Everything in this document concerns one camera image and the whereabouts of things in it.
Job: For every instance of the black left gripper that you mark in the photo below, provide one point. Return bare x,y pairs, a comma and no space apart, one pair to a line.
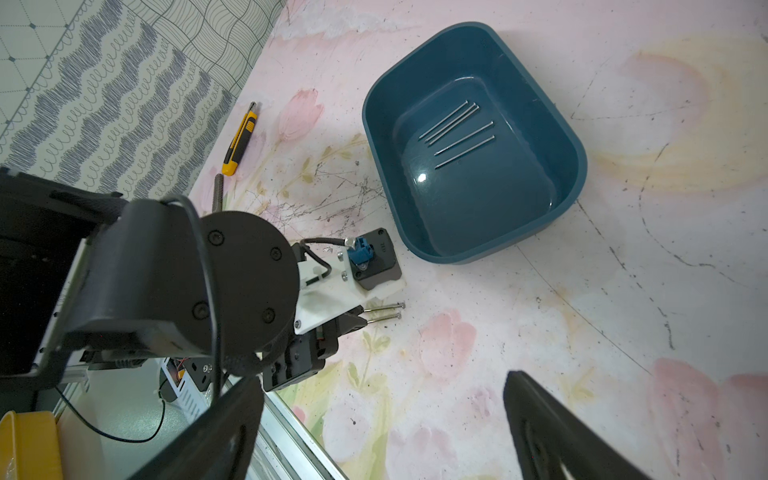
220,443

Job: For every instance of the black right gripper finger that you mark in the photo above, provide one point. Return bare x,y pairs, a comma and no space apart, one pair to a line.
551,442

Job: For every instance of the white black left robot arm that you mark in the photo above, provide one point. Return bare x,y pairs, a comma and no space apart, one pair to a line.
112,283

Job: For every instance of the teal plastic storage box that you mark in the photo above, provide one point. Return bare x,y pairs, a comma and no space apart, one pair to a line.
494,197

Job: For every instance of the yellow black toolbox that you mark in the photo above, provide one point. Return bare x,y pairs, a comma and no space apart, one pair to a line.
29,446

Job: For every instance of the yellow utility knife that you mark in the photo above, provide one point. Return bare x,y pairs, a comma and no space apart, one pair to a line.
238,146

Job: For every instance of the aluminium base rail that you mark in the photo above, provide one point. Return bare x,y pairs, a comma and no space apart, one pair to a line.
111,423

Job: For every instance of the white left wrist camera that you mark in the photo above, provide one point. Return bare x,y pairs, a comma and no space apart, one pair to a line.
339,274

